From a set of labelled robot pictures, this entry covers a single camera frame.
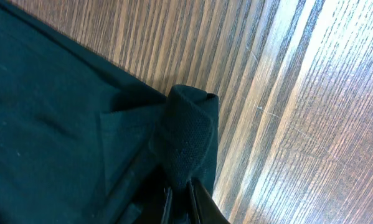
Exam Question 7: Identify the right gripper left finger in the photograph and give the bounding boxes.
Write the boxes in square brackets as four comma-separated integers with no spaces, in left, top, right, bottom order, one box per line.
[160,187,172,224]

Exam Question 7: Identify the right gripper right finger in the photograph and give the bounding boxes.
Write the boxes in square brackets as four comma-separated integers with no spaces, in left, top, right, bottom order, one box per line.
[187,179,229,224]

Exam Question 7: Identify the black polo shirt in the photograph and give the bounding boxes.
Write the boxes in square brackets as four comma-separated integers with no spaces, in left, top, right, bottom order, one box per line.
[0,1,219,223]

